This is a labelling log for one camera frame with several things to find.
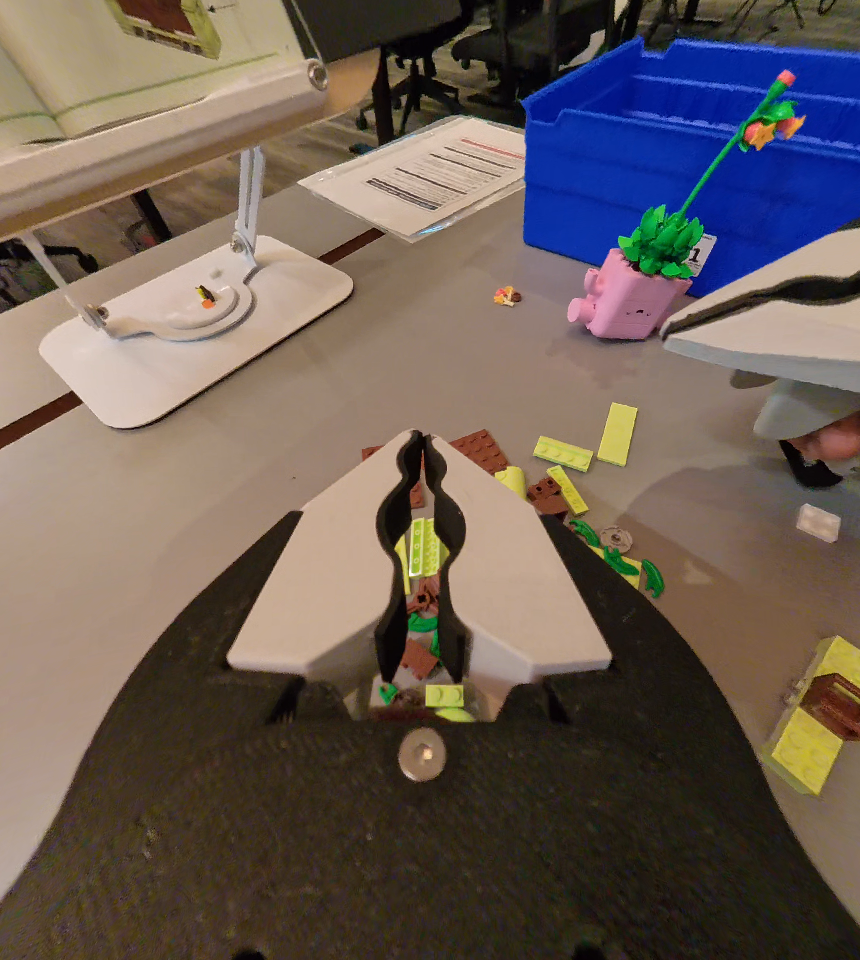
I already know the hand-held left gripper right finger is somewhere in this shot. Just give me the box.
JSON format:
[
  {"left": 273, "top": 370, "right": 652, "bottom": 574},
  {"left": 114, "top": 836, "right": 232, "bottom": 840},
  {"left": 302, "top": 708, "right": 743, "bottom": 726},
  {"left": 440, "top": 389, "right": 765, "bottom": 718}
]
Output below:
[{"left": 425, "top": 433, "right": 614, "bottom": 723}]

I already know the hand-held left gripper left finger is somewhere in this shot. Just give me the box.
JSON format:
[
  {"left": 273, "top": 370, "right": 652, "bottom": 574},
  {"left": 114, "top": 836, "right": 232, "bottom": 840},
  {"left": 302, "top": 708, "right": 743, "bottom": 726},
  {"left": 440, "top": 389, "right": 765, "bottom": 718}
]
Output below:
[{"left": 226, "top": 429, "right": 426, "bottom": 723}]

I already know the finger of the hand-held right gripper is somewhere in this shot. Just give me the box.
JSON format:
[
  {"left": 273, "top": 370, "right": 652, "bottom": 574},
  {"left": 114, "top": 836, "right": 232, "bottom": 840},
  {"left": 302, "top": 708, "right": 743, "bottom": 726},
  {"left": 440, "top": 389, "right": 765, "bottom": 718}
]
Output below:
[
  {"left": 661, "top": 297, "right": 860, "bottom": 439},
  {"left": 658, "top": 217, "right": 860, "bottom": 336}
]

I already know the small white toy plate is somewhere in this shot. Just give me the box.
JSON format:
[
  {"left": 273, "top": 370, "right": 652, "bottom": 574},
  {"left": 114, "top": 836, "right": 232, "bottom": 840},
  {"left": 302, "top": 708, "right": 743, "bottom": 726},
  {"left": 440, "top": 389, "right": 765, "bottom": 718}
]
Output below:
[{"left": 796, "top": 504, "right": 843, "bottom": 544}]

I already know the yellow and brown lego assembly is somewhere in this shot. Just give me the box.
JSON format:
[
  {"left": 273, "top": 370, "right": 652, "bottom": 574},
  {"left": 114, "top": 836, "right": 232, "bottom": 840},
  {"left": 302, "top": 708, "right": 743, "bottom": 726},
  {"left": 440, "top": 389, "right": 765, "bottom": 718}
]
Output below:
[{"left": 760, "top": 636, "right": 860, "bottom": 798}]

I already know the instruction booklet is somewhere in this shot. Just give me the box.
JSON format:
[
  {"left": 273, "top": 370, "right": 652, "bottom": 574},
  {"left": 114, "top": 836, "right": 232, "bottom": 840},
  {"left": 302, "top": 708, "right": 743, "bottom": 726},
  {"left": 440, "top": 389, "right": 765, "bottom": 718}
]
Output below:
[{"left": 0, "top": 0, "right": 303, "bottom": 147}]

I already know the person's right hand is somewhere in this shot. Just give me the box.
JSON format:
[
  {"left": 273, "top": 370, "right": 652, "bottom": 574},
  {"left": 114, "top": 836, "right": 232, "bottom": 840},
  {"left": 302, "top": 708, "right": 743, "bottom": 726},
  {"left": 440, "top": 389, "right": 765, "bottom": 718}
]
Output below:
[{"left": 796, "top": 396, "right": 860, "bottom": 520}]

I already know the pile of toy bricks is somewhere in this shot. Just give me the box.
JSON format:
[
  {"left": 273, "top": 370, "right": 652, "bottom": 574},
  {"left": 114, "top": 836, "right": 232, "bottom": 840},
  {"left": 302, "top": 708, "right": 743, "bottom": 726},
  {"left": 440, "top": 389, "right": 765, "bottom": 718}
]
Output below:
[{"left": 361, "top": 401, "right": 667, "bottom": 725}]

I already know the pink toy planter figure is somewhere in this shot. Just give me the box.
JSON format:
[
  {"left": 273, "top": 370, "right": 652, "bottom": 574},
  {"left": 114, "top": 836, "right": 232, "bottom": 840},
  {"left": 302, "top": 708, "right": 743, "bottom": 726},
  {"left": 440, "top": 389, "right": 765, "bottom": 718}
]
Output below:
[{"left": 566, "top": 69, "right": 807, "bottom": 342}]

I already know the white book stand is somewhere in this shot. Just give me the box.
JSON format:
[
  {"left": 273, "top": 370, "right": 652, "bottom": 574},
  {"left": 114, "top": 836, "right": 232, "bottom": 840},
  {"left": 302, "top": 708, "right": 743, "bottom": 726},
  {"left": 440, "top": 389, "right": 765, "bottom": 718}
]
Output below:
[{"left": 0, "top": 52, "right": 382, "bottom": 432}]

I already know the blue labelled plastic bin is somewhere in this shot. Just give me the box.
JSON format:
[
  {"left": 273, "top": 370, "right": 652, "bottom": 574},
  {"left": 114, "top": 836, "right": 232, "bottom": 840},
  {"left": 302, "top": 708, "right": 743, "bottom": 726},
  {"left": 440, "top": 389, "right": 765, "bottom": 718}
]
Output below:
[{"left": 521, "top": 36, "right": 860, "bottom": 301}]

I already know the black office chair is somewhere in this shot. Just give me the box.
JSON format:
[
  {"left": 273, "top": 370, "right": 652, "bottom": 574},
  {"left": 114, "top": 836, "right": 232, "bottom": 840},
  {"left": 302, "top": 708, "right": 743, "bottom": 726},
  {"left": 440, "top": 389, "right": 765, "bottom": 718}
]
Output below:
[
  {"left": 451, "top": 0, "right": 629, "bottom": 95},
  {"left": 355, "top": 33, "right": 468, "bottom": 144}
]

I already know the printed paper sheet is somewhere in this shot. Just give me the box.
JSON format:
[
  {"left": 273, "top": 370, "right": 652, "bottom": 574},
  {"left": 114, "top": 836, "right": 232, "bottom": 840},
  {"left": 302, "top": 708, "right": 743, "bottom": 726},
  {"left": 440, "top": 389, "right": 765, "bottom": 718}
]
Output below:
[{"left": 297, "top": 116, "right": 528, "bottom": 243}]

